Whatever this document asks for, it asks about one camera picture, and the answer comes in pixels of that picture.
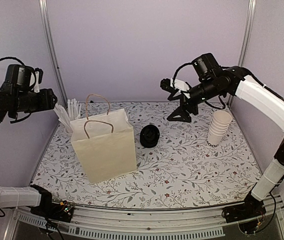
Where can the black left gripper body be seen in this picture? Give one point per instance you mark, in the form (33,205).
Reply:
(45,103)

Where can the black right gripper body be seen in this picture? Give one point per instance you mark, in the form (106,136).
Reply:
(185,104)

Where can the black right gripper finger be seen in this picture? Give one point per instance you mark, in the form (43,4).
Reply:
(179,115)
(174,95)

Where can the cream paper bag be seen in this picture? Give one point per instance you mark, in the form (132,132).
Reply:
(104,145)

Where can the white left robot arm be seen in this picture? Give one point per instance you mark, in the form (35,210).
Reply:
(19,98)

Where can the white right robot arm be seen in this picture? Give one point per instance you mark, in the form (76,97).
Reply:
(216,81)

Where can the cup of white straws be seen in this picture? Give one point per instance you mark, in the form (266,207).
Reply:
(70,113)

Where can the stack of white paper cups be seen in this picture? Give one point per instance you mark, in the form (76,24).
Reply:
(218,127)

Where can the stack of black lids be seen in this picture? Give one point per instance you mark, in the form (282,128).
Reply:
(149,136)

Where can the floral patterned table mat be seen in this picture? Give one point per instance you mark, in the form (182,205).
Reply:
(181,171)

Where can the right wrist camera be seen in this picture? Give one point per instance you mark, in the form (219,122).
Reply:
(174,85)

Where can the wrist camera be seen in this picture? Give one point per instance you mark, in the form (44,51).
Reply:
(174,85)
(36,80)

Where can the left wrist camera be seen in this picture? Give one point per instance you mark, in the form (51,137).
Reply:
(36,80)

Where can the left aluminium frame post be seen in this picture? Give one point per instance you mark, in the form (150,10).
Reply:
(51,49)

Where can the aluminium frame post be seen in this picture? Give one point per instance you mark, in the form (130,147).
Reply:
(51,49)
(247,32)

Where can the right aluminium frame post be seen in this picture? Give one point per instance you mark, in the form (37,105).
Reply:
(247,32)

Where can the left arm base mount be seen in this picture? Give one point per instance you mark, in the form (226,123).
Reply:
(61,211)

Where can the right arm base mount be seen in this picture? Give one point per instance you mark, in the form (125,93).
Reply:
(251,211)

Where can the metal front rail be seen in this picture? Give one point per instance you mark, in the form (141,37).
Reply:
(198,223)

